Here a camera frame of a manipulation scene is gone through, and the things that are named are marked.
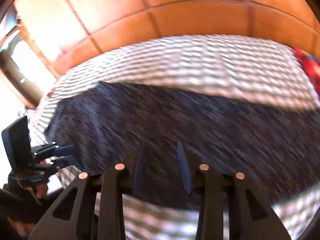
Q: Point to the dark leaf-print pants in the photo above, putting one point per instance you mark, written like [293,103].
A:
[175,120]

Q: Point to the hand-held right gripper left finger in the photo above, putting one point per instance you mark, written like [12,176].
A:
[139,171]

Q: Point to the green checked bed sheet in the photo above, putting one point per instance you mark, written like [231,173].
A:
[200,60]

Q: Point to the red plaid pillow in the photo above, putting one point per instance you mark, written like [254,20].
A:
[310,65]

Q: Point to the bright window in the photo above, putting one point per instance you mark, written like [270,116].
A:
[17,52]

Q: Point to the person's left forearm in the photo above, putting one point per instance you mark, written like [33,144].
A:
[13,212]

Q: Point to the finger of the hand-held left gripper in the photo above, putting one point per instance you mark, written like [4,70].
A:
[65,150]
[66,161]

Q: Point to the person's left hand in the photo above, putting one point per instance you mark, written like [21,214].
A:
[40,191]

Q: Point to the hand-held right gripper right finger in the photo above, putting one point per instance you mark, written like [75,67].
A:
[184,170]

